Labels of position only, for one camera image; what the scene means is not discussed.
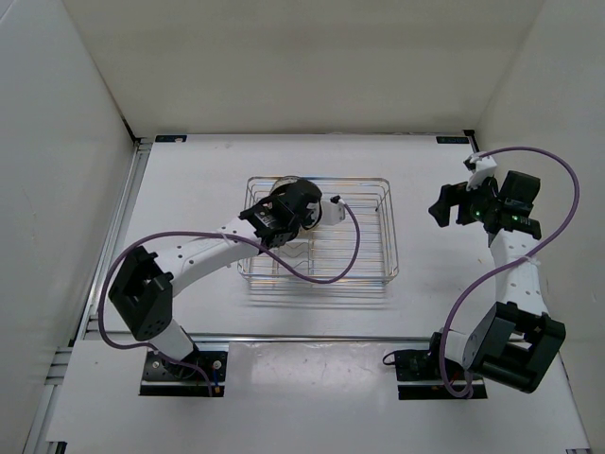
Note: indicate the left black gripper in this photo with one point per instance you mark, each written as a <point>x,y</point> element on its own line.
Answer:
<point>309,220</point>

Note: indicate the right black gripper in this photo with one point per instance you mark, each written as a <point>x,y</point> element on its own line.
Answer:
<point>453,195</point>

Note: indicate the clear glass plate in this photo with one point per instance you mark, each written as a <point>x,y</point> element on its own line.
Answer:
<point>282,184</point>

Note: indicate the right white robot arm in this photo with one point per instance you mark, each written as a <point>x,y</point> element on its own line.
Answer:
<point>517,340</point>

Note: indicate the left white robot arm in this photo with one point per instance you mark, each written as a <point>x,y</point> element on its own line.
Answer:
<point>147,282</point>

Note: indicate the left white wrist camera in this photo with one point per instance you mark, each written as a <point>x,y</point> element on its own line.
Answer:
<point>327,212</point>

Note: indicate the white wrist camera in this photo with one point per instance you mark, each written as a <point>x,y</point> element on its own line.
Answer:
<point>481,168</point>
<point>327,212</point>

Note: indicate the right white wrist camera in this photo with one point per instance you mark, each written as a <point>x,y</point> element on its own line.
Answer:
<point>481,168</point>

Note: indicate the chrome wire dish rack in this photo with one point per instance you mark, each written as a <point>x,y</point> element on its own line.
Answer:
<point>325,251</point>

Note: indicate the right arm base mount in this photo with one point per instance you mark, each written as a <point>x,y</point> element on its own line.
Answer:
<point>419,378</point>

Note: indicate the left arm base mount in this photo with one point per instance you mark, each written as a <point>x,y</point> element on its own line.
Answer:
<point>163,379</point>

